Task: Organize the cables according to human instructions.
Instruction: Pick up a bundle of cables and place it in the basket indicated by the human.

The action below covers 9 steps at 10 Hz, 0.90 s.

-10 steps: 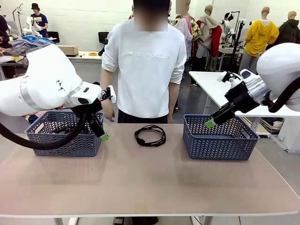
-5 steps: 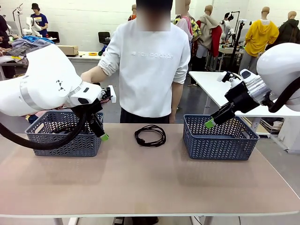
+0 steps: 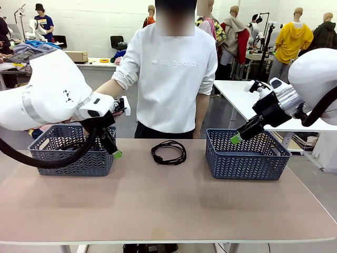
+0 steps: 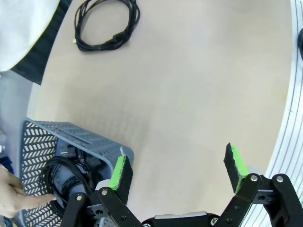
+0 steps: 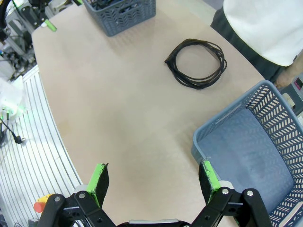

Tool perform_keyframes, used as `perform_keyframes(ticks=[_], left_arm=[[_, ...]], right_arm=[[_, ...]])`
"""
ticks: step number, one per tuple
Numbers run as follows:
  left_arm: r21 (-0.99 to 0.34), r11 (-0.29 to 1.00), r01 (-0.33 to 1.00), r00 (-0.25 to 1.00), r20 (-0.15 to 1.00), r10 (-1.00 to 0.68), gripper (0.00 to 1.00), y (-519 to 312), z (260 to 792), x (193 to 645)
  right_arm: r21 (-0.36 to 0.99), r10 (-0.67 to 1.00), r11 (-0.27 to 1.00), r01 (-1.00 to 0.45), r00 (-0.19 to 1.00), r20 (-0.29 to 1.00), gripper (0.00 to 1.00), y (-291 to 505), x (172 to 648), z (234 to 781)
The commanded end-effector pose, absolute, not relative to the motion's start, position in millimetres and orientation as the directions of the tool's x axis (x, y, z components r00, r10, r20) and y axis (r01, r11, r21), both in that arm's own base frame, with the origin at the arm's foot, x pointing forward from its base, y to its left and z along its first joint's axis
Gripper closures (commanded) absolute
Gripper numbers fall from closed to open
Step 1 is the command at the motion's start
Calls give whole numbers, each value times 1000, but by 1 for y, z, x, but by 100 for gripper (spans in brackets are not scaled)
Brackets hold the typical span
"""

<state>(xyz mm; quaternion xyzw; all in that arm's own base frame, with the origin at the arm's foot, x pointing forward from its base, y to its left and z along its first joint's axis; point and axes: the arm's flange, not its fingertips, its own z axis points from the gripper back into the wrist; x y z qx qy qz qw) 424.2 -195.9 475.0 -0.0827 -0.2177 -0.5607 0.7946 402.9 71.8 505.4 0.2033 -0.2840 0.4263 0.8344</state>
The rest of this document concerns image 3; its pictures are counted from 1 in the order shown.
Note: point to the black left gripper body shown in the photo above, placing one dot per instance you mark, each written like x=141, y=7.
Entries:
x=104, y=122

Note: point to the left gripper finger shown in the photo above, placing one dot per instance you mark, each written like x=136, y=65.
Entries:
x=102, y=141
x=113, y=146

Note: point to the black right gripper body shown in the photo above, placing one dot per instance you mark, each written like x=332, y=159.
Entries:
x=269, y=110

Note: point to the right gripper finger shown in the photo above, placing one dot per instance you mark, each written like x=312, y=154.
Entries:
x=247, y=134
x=250, y=124

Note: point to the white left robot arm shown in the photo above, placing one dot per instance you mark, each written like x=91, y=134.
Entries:
x=52, y=87

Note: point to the person's right forearm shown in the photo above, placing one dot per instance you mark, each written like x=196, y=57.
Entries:
x=110, y=88

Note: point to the person's left forearm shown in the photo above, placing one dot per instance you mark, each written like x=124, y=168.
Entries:
x=200, y=110

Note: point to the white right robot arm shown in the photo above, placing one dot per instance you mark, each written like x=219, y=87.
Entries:
x=310, y=71

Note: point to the person's left hand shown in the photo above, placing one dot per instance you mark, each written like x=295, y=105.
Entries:
x=196, y=134

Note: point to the blue-grey plastic lattice basket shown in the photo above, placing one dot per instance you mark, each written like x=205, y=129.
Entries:
x=245, y=166
x=79, y=167

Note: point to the white side table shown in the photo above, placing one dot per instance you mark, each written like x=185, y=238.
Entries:
x=231, y=89

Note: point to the white background table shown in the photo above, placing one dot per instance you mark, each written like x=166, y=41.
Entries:
x=100, y=65

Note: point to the yellow tape roll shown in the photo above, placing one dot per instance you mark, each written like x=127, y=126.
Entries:
x=104, y=60

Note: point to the brown cardboard box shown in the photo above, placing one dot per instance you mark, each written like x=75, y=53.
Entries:
x=79, y=56

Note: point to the black tripod stand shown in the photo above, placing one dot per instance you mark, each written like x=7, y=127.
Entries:
x=266, y=39

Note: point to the mannequin in yellow hoodie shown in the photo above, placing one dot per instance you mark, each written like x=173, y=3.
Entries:
x=292, y=42

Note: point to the person in white sweatshirt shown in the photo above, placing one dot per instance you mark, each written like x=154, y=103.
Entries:
x=171, y=92

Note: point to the black office chair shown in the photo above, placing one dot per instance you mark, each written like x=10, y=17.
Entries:
x=118, y=42
x=60, y=40

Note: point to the white robot with black ears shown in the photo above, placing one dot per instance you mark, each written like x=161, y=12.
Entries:
x=255, y=29

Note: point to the mannequin in beige hoodie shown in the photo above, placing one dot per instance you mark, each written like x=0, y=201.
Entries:
x=233, y=34

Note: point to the mannequin in floral shirt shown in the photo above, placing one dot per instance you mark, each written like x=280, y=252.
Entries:
x=219, y=31

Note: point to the mannequin in dark green jacket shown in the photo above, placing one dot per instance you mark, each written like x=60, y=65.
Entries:
x=326, y=34

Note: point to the pile of coloured clothes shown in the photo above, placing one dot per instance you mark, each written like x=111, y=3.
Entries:
x=34, y=48

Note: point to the mannequin in orange top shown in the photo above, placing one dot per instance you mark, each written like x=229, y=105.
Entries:
x=149, y=19

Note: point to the bystander in blue T-shirt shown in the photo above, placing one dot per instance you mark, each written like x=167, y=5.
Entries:
x=45, y=25

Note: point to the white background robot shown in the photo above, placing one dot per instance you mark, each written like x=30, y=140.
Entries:
x=37, y=27

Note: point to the bystander in black hoodie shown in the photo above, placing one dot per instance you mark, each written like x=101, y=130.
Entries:
x=4, y=31

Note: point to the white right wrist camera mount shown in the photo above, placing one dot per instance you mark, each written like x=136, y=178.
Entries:
x=256, y=87

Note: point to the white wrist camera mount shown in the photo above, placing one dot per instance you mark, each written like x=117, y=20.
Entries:
x=126, y=105
x=256, y=87

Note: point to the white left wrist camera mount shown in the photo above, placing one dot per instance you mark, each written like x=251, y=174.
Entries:
x=126, y=105

